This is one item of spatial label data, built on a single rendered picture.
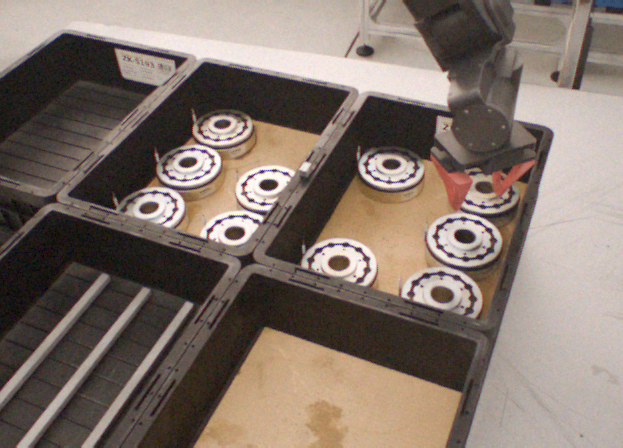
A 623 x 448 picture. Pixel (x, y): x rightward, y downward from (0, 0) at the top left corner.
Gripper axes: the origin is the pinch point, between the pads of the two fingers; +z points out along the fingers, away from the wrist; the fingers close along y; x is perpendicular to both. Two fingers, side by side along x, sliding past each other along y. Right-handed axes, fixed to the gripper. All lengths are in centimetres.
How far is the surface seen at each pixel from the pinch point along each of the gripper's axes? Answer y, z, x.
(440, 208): 1.9, 11.6, 10.8
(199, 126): -27, 8, 43
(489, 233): 3.7, 9.0, 0.9
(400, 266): -9.0, 11.6, 2.7
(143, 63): -32, 3, 60
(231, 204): -26.7, 11.0, 24.7
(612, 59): 148, 83, 123
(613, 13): 145, 64, 126
